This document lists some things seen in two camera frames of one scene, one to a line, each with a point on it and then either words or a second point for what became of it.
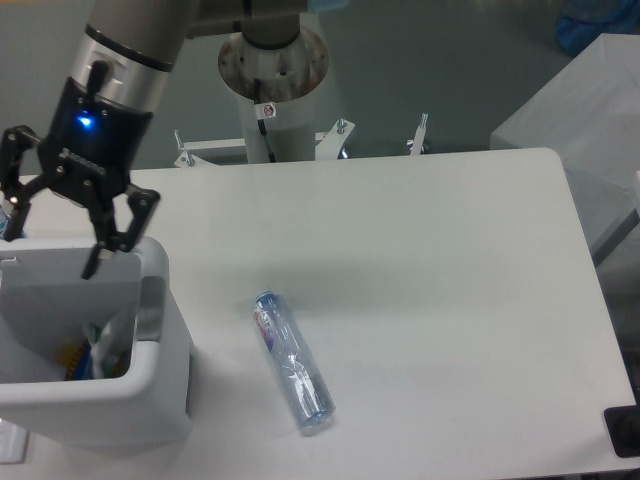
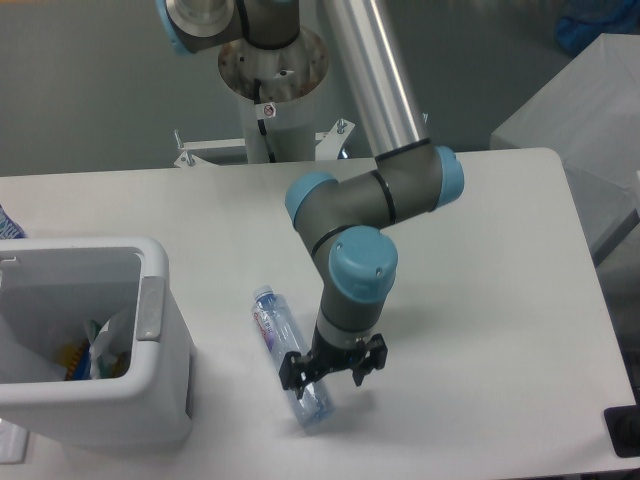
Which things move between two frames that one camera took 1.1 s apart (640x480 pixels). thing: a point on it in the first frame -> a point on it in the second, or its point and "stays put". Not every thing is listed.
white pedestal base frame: x=189 y=157 stays put
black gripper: x=85 y=157 -> x=323 y=358
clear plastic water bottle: x=292 y=361 stays put
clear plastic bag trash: x=112 y=343 stays put
